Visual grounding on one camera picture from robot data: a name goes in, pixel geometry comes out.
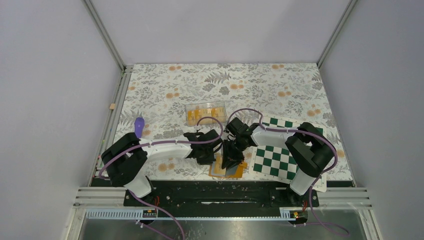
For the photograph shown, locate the green white chessboard mat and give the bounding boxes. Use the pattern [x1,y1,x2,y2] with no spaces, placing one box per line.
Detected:
[248,114,328,193]

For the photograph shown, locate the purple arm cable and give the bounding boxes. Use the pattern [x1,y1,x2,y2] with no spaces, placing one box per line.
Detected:
[225,108,350,237]
[97,116,223,240]

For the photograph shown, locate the white slotted cable duct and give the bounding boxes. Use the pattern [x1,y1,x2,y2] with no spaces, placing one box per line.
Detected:
[85,207,307,222]

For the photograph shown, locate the clear box of orange blocks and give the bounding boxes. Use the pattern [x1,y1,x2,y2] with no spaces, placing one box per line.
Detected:
[185,101,228,127]

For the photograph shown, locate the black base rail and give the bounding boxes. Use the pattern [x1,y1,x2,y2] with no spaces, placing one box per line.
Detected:
[143,180,320,218]

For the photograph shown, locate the aluminium frame rails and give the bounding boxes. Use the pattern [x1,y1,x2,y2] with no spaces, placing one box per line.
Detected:
[73,187,126,207]

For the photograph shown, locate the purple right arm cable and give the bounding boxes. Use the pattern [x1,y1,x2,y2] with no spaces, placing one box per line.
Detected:
[225,108,350,237]

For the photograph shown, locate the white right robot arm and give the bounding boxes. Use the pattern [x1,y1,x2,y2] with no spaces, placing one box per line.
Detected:
[221,117,337,206]

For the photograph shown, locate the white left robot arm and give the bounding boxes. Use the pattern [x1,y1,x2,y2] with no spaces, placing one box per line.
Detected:
[98,129,222,206]

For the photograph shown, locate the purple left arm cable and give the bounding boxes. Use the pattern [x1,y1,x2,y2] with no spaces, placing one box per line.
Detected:
[97,116,223,240]

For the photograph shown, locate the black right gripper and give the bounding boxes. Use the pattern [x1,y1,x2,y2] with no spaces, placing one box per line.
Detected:
[221,136,247,170]

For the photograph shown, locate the floral patterned table mat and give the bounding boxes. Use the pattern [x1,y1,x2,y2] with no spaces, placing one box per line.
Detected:
[114,63,353,181]

